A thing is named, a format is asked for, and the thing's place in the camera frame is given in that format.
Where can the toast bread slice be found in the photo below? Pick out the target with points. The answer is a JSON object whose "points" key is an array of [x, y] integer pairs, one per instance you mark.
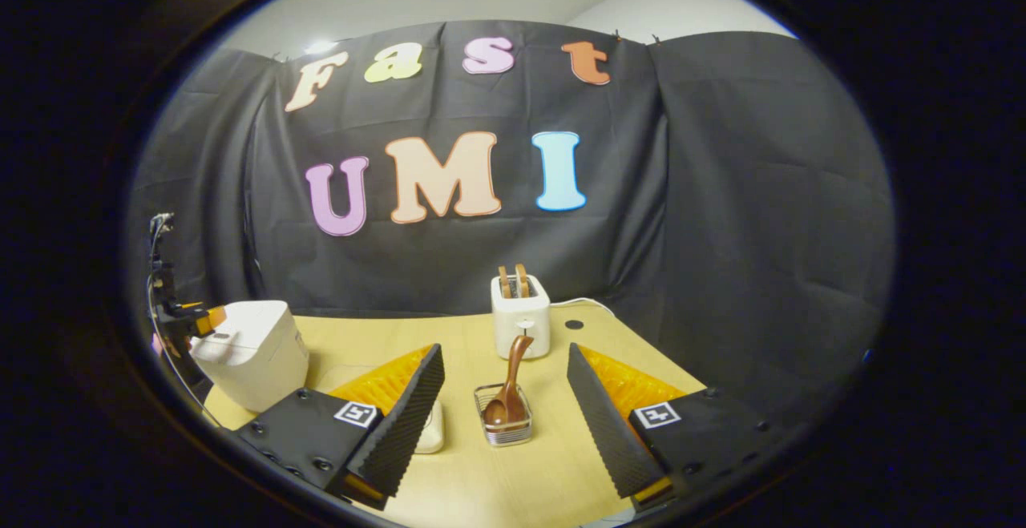
{"points": [[504, 284], [523, 281]]}

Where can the brown wooden spoon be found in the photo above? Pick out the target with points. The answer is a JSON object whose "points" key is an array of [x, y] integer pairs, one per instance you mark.
{"points": [[497, 409]]}

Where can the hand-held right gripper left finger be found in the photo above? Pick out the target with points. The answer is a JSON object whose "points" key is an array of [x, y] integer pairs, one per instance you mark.
{"points": [[409, 424]]}

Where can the white toaster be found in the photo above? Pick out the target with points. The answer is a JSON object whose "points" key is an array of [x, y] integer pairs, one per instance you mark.
{"points": [[521, 312]]}

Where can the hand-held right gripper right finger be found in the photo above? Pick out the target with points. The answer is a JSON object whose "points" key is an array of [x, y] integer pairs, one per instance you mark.
{"points": [[609, 432]]}

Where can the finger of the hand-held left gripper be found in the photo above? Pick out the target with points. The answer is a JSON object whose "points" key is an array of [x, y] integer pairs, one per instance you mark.
{"points": [[210, 320]]}

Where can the white rice cooker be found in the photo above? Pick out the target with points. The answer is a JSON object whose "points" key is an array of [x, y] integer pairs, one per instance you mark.
{"points": [[256, 360]]}

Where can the black backdrop cloth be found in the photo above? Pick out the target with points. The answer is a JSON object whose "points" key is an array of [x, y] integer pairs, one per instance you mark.
{"points": [[721, 231]]}

